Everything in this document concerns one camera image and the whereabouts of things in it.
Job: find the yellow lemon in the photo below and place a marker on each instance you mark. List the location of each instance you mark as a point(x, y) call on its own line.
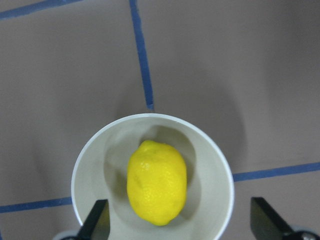
point(156, 182)

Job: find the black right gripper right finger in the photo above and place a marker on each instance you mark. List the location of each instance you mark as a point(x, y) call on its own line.
point(267, 224)

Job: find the cream ceramic bowl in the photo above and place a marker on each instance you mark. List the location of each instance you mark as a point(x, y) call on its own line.
point(100, 172)

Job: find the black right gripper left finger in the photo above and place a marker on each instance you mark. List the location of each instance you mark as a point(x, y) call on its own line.
point(97, 225)

